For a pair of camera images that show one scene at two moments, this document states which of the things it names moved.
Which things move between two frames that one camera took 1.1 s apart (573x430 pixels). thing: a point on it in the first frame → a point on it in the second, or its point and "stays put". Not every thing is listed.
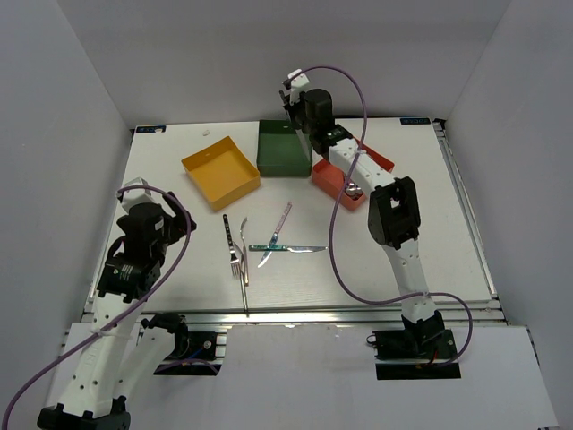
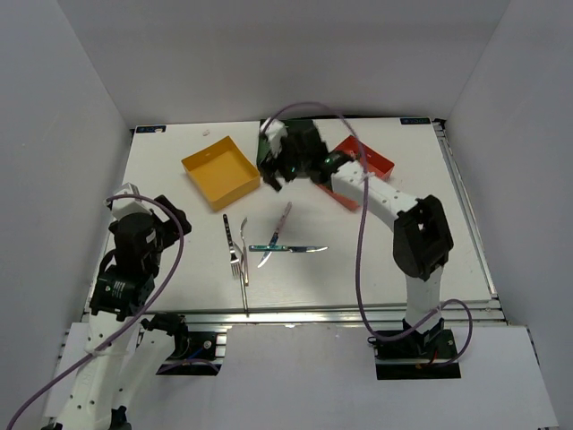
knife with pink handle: x=273 y=240 stays put
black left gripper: x=176 y=222 stays put
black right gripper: x=291 y=107 → x=272 y=165
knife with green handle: x=286 y=247 stays put
